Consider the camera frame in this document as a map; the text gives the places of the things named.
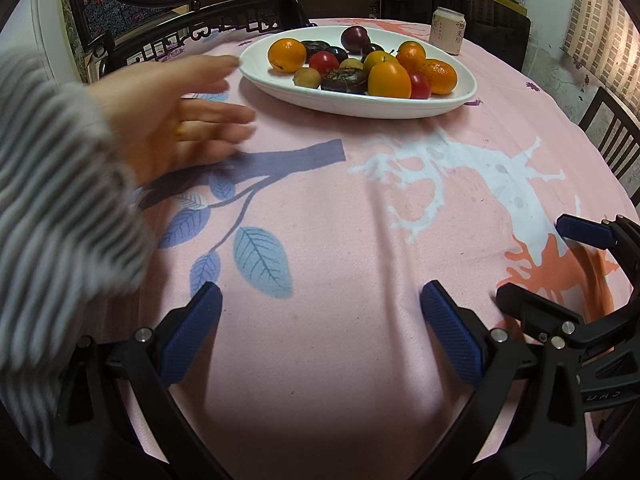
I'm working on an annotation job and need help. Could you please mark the dark wooden chair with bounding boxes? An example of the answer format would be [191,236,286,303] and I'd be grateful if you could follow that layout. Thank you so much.
[577,86,640,196]

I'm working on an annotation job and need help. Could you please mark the red cherry tomato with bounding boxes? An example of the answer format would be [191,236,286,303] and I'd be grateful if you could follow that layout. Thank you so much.
[409,72,432,100]
[308,51,341,73]

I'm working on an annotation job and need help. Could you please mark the pink printed tablecloth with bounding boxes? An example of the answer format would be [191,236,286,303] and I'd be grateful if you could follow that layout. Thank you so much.
[30,17,633,466]

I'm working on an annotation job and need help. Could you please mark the white plate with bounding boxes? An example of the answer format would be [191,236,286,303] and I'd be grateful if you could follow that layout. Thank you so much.
[238,27,478,120]

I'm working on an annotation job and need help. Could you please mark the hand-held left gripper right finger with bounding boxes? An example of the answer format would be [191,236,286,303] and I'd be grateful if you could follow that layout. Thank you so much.
[415,280,601,480]

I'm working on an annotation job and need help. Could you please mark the person's left hand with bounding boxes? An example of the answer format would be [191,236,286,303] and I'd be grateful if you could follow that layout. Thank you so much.
[87,54,257,188]

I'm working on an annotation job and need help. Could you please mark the orange mandarin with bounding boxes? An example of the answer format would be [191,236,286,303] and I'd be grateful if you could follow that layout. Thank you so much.
[396,41,427,73]
[417,59,458,96]
[267,38,307,73]

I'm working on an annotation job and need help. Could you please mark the person's left forearm striped sleeve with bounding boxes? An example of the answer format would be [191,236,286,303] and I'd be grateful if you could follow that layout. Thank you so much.
[0,47,151,471]

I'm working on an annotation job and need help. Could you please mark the pale pink drink can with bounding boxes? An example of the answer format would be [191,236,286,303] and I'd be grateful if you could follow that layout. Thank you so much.
[431,6,467,56]

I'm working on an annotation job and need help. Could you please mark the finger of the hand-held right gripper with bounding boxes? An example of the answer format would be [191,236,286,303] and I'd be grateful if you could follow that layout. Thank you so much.
[556,213,640,281]
[495,282,616,356]

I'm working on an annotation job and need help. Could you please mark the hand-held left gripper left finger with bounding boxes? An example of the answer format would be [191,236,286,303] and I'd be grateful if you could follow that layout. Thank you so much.
[52,281,223,480]

